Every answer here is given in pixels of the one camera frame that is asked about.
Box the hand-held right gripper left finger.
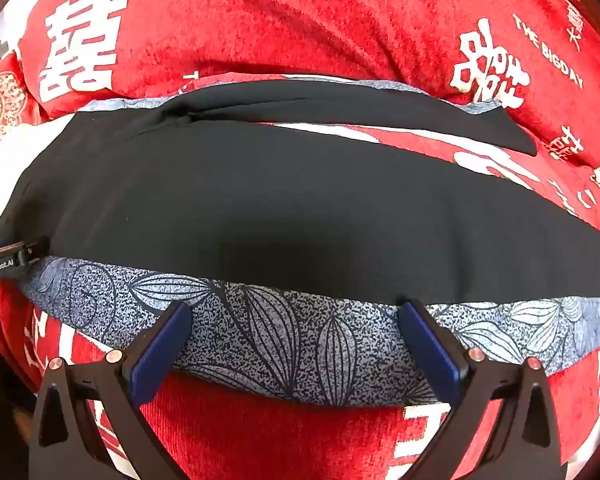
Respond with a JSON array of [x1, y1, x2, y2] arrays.
[[30, 302, 193, 480]]

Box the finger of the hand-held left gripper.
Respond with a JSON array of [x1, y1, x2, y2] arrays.
[[14, 236, 51, 270]]

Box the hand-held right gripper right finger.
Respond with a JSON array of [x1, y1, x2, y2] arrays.
[[397, 300, 566, 480]]

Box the black pants with leaf-patterned lining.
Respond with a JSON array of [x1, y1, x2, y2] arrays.
[[0, 72, 600, 408]]

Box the red gold embroidered pillow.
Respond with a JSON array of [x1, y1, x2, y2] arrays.
[[0, 52, 36, 173]]

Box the white cabinet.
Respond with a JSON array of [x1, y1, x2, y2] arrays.
[[0, 7, 26, 76]]

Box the red printed blanket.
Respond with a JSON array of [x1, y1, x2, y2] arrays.
[[0, 0, 600, 480]]

